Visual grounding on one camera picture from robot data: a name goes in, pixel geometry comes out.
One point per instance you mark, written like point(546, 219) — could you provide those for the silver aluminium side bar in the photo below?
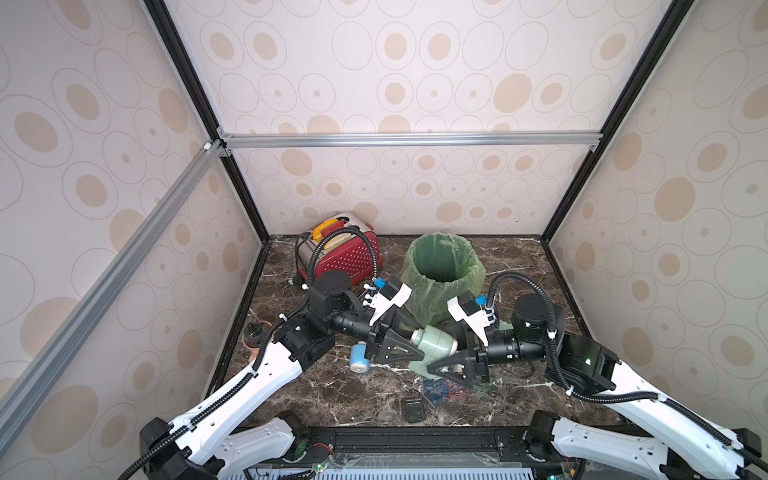
point(44, 371)

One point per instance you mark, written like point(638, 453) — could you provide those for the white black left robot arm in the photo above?
point(203, 442)

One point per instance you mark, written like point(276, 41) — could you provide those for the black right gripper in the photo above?
point(477, 350)

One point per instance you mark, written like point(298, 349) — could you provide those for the green plastic bin liner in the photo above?
point(438, 267)

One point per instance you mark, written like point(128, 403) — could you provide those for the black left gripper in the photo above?
point(379, 335)

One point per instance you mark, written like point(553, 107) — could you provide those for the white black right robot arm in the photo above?
point(516, 321)

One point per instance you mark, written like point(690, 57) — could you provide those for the clear blue shavings tray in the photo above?
point(435, 391)

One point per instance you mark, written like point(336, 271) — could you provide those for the brown tape roll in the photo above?
point(253, 335)

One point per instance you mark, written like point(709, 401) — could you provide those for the sage green pencil sharpener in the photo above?
point(436, 344)

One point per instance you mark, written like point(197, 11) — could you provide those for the red plastic basket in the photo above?
point(345, 252)

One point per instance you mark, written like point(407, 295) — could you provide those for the clear dark shavings tray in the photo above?
point(413, 410)

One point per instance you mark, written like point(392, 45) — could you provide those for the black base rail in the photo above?
point(390, 447)

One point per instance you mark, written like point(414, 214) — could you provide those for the red yellow toy items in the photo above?
point(328, 226)

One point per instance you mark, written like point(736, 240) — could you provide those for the clear pink shavings tray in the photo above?
point(458, 394)

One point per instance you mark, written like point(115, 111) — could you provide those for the blue pencil sharpener in row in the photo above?
point(358, 363)

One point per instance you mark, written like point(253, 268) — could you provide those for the clear green shavings tray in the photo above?
point(485, 388)

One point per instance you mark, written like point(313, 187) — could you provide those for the silver aluminium crossbar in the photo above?
point(411, 139)

